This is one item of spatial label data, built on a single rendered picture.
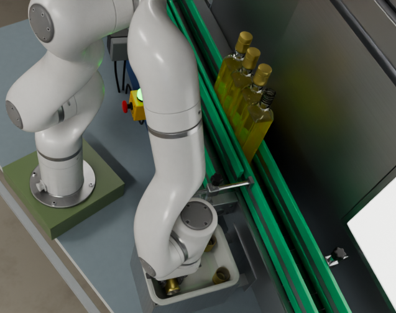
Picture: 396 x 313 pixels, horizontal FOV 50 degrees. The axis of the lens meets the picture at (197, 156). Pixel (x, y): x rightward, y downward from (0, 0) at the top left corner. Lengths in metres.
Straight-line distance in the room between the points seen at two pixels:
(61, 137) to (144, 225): 0.46
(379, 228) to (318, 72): 0.38
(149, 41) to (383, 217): 0.62
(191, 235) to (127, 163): 0.74
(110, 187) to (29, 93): 0.48
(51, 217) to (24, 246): 0.89
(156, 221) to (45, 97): 0.38
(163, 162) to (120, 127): 0.90
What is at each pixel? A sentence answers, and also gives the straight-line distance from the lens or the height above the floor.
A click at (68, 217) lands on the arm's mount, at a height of 0.83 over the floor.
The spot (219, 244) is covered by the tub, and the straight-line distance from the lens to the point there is 1.13.
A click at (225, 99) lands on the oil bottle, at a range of 1.17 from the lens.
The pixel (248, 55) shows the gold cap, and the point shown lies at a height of 1.33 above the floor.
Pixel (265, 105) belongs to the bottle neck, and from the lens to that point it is 1.03.
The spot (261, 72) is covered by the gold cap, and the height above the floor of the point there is 1.33.
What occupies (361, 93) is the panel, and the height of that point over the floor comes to 1.42.
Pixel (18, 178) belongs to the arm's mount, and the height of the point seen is 0.82.
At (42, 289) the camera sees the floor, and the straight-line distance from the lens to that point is 2.10.
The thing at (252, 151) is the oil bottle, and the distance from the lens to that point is 1.15.
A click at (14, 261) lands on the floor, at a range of 2.16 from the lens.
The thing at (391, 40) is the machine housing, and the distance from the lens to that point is 0.92.
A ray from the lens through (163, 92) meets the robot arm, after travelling 0.62.
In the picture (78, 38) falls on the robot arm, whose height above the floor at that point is 1.54.
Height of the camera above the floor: 1.98
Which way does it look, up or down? 52 degrees down
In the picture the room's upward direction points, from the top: 20 degrees clockwise
